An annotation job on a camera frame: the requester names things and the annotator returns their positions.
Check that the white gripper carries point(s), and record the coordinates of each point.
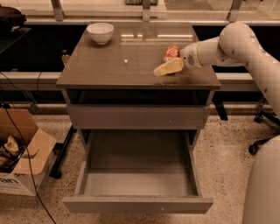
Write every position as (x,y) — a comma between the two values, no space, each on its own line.
(188,59)

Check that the red coke can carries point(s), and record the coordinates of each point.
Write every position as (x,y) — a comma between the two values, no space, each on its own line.
(171,52)

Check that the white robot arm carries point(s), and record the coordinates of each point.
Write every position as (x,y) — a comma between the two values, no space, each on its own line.
(238,44)

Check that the grey drawer cabinet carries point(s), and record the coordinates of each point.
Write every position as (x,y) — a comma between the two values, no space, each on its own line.
(121,72)

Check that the closed grey upper drawer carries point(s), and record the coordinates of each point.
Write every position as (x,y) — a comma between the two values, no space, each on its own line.
(116,117)

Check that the open grey drawer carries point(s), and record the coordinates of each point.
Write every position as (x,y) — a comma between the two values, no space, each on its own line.
(138,171)

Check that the white ceramic bowl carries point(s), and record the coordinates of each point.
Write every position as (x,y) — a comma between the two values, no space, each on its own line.
(100,33)

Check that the black office chair base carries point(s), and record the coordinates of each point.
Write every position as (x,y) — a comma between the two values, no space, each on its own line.
(269,126)

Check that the small bottle behind cabinet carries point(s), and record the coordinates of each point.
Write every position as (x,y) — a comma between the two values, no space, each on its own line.
(65,56)

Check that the black table leg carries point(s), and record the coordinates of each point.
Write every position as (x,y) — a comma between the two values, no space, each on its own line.
(60,150)

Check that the black device on shelf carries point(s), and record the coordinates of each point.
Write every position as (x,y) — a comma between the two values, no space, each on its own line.
(10,20)

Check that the cardboard box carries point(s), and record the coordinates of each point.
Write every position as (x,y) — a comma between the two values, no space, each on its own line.
(31,168)

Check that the snack bag in box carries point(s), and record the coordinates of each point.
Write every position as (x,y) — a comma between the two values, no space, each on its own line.
(10,153)

